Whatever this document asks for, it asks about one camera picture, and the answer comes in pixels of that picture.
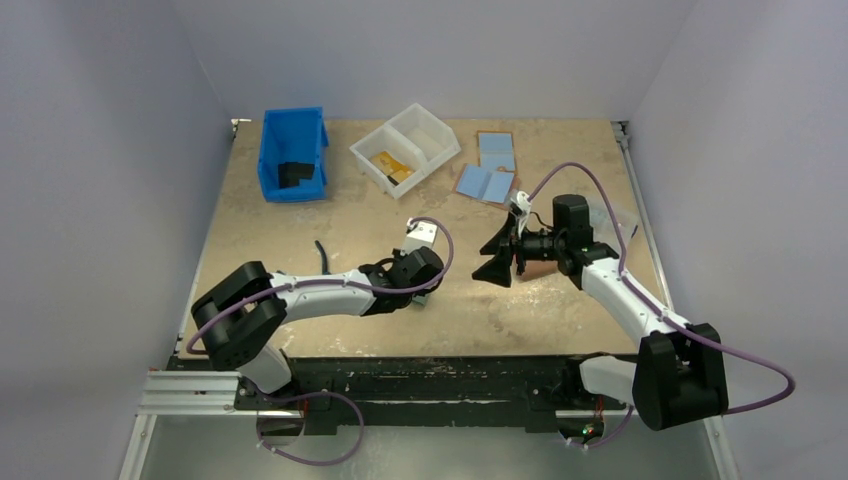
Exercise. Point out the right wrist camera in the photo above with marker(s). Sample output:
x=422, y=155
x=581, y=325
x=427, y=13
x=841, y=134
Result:
x=520, y=208

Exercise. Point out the pink leather pouch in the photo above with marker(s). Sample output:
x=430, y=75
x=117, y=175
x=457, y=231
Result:
x=538, y=269

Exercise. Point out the white divided tray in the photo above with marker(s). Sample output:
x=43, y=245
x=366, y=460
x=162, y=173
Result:
x=415, y=137

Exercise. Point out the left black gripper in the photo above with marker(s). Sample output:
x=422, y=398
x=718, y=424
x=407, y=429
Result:
x=397, y=257

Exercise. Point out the black block in bin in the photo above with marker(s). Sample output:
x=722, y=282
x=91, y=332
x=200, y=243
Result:
x=293, y=174

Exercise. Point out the blue plastic bin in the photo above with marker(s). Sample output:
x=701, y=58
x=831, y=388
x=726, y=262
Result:
x=293, y=135

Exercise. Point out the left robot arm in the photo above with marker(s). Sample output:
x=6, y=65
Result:
x=237, y=318

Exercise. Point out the blue handled pliers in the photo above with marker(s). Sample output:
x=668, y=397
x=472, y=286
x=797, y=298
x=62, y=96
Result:
x=324, y=259

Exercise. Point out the clear plastic organizer box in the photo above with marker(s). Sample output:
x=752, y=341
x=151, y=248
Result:
x=604, y=231

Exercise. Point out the aluminium rail frame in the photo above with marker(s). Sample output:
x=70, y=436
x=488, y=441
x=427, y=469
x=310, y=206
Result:
x=183, y=393

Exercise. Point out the green card holder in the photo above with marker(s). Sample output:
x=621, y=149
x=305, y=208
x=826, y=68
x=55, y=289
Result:
x=419, y=299

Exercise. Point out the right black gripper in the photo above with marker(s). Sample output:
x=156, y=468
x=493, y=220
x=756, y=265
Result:
x=518, y=245

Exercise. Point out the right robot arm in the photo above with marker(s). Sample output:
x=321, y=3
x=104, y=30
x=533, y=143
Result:
x=678, y=375

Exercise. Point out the open blue brown wallet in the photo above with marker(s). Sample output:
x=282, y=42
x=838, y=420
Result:
x=495, y=175

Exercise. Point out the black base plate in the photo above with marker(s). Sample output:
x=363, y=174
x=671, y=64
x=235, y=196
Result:
x=537, y=393

